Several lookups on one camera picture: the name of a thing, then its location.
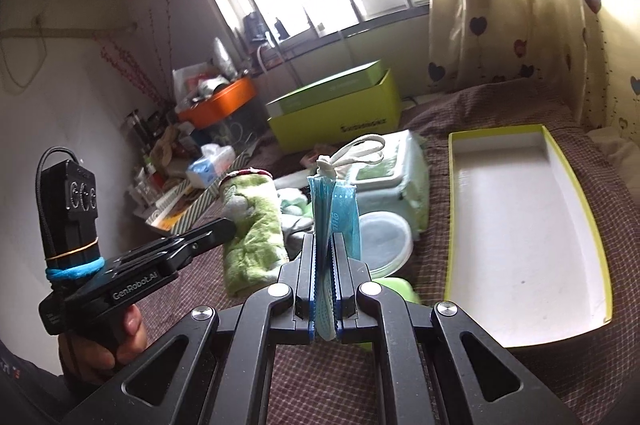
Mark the round white lidded container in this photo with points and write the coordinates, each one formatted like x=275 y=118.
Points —
x=386 y=243

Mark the person's left hand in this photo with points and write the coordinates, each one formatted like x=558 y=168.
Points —
x=93 y=362

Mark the shallow yellow-green box tray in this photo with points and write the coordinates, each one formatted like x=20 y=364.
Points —
x=526 y=260

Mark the tissue pack blue white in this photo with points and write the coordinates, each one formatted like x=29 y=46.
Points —
x=214 y=163

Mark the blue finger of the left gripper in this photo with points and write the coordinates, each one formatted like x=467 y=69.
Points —
x=209 y=236

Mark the white sock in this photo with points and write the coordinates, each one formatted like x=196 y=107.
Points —
x=294 y=202

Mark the orange plastic basin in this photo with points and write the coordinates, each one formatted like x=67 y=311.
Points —
x=219 y=106

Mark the striped green white tray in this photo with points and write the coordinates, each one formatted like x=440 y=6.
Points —
x=180 y=207

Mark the wet wipes pack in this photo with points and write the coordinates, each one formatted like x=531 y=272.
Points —
x=399 y=182

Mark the checkered maroon bedspread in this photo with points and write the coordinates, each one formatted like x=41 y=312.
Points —
x=329 y=383

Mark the green towel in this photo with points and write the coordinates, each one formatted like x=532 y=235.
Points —
x=254 y=257

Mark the heart pattern curtain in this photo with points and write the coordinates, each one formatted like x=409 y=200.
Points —
x=587 y=50

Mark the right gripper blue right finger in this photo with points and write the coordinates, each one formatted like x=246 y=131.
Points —
x=344 y=292

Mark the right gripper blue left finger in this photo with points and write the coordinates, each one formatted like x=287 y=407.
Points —
x=305 y=291

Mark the grey cloth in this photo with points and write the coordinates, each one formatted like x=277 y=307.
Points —
x=294 y=239

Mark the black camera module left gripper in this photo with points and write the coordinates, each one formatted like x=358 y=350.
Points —
x=67 y=210

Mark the upright yellow-green box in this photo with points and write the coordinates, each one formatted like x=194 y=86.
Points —
x=372 y=110

